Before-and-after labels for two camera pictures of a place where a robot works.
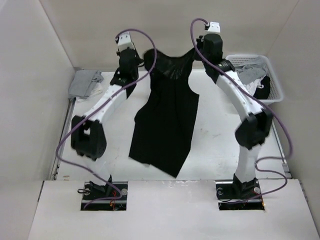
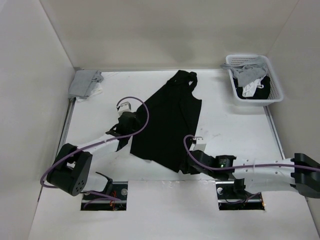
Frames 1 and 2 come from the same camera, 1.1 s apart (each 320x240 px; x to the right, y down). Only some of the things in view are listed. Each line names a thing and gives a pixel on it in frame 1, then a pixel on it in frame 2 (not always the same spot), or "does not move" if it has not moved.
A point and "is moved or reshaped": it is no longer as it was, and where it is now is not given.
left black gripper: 139,61 -> 136,125
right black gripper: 200,41 -> 192,170
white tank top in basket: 251,88 does not move
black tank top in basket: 262,93 does not move
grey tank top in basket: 247,74 does not move
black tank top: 162,133 is moved or reshaped
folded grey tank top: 82,81 does not move
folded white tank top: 97,89 does not move
